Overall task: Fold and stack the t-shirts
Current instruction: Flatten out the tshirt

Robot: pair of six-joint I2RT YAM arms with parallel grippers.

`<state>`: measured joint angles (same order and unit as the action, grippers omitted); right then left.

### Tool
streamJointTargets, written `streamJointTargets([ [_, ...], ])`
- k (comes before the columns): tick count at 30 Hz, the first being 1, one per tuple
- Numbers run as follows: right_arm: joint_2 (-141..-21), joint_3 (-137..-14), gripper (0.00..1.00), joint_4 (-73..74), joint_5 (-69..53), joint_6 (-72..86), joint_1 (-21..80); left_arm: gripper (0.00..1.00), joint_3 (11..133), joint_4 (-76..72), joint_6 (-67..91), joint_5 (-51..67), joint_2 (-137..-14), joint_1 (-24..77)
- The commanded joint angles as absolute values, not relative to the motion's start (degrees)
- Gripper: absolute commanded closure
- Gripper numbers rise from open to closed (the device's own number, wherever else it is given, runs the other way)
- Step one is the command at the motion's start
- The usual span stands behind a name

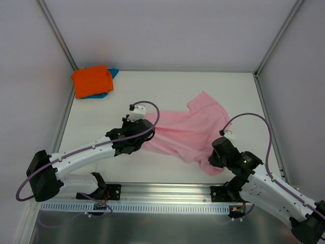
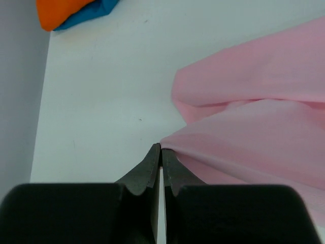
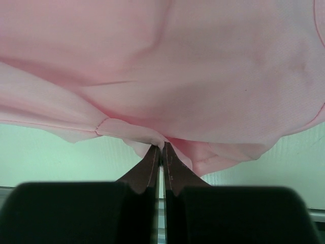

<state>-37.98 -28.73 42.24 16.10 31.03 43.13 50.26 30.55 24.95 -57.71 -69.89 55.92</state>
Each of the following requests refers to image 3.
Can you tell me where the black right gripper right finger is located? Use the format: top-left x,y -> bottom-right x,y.
162,143 -> 322,243

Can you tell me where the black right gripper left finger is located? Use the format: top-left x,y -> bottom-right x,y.
1,146 -> 160,243

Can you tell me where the pink t-shirt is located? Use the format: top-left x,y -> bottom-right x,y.
1,1 -> 324,176

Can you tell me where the aluminium mounting rail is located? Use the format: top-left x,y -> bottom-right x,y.
0,185 -> 325,244

